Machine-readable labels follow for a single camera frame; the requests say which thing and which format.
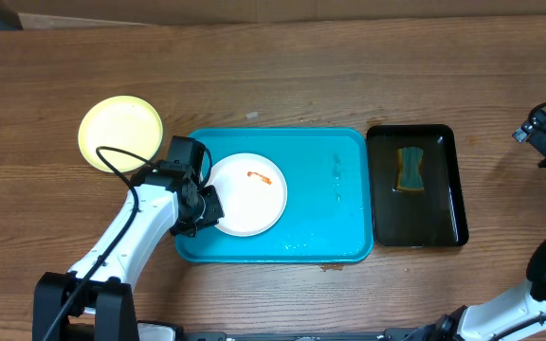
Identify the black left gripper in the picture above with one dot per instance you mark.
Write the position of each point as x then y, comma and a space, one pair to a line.
216, 212

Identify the white plate with ketchup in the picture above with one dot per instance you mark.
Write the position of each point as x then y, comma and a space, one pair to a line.
253, 193

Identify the yellow plate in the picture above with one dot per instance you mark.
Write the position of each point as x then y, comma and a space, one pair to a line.
124, 122

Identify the green yellow sponge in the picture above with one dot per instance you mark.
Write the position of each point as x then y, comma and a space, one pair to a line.
409, 177

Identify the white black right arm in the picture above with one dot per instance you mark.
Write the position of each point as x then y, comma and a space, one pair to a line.
517, 313

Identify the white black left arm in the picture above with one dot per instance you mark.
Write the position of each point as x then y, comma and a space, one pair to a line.
94, 300

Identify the teal plastic tray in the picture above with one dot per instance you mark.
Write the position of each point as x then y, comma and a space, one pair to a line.
328, 216

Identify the black water tray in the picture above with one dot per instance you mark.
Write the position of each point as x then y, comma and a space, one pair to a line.
434, 217

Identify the small white scrap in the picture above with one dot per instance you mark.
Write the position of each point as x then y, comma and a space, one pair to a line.
252, 115

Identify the brown cardboard backdrop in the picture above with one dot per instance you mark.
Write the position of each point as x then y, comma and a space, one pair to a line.
176, 12

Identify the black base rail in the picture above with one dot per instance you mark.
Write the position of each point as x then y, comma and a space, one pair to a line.
301, 336

